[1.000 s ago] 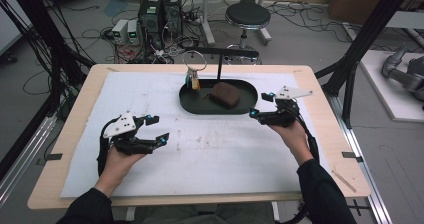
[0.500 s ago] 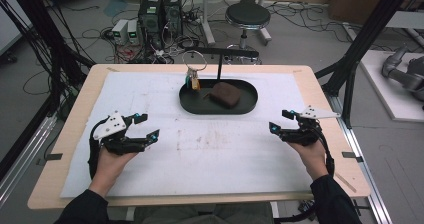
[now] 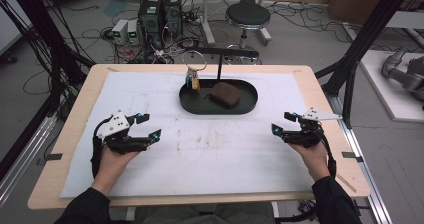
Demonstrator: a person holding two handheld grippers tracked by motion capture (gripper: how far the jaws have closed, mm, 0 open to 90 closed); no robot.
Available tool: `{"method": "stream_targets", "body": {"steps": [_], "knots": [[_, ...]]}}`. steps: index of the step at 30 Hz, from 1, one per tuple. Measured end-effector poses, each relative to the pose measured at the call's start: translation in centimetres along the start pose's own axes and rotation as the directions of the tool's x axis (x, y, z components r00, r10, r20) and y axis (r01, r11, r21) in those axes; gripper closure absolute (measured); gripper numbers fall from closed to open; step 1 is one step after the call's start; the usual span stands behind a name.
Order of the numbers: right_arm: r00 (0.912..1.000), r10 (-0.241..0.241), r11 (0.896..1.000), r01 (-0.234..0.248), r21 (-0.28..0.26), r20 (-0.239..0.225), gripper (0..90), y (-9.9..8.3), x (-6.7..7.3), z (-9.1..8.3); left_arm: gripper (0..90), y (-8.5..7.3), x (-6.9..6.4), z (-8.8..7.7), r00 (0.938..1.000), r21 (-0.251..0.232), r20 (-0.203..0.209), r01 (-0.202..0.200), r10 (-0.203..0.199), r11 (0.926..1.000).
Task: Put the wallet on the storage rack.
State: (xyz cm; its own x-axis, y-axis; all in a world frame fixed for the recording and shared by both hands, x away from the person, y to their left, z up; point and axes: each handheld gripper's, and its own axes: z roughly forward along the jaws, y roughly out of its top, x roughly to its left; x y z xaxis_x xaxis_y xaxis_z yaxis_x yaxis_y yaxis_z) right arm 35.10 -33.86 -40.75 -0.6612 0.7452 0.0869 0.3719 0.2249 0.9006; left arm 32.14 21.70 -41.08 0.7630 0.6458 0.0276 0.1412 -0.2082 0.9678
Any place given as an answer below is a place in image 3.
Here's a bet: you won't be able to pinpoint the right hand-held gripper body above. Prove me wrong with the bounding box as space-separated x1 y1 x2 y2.
281 106 344 149

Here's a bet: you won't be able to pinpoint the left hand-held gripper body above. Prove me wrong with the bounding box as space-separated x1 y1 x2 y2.
96 109 152 155

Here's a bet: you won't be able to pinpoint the black oval tray with hanger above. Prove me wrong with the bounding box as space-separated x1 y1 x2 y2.
178 46 260 116

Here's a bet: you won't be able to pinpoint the brown coin purse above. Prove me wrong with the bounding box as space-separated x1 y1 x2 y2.
203 81 243 110

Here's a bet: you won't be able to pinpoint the key ring with coloured tags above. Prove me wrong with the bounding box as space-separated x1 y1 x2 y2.
181 49 209 92

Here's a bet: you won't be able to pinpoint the person's right hand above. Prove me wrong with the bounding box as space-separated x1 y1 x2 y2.
287 141 330 183

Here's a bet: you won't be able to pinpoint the person's left hand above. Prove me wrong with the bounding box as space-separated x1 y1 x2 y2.
91 146 141 196

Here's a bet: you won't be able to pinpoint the black tape strip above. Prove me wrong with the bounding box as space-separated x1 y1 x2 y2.
341 151 365 164
44 152 64 162

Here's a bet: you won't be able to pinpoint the white table mat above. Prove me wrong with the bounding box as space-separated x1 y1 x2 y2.
59 71 316 199

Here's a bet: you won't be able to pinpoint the grey power supply unit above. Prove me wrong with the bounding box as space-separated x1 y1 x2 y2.
126 19 141 46
111 18 130 46

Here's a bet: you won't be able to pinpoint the white platform board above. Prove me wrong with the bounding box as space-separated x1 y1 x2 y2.
359 49 424 124

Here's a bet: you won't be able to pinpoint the person's legs in grey trousers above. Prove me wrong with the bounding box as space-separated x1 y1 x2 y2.
132 201 276 224

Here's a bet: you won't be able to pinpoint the black computer tower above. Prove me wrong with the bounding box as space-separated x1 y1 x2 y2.
162 0 184 39
137 0 165 51

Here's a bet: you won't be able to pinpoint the black round stool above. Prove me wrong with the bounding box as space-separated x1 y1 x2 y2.
224 0 272 66

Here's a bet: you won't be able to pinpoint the white metal stand leg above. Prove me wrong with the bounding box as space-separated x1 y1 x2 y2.
199 0 217 47

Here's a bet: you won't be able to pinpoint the cardboard box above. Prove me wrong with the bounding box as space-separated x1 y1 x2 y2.
327 0 412 27

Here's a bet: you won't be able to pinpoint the aluminium rail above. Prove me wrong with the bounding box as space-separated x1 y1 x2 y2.
0 113 58 207
327 93 395 224

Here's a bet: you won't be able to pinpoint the tangle of black floor cables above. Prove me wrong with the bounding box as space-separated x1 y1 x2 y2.
270 1 355 44

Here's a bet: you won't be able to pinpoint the black frame post with cables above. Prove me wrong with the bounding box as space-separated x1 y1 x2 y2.
0 0 97 95

